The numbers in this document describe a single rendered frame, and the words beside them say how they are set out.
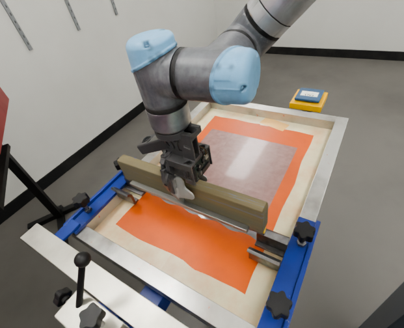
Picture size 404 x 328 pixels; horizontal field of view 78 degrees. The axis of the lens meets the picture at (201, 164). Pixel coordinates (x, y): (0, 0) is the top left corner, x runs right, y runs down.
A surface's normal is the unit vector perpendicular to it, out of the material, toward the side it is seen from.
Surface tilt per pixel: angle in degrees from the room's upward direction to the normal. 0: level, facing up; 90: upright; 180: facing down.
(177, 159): 0
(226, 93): 99
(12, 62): 90
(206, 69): 54
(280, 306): 0
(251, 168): 0
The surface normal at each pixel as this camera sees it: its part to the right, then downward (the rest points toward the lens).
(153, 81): -0.44, 0.51
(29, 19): 0.84, 0.26
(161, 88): -0.39, 0.79
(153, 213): -0.15, -0.73
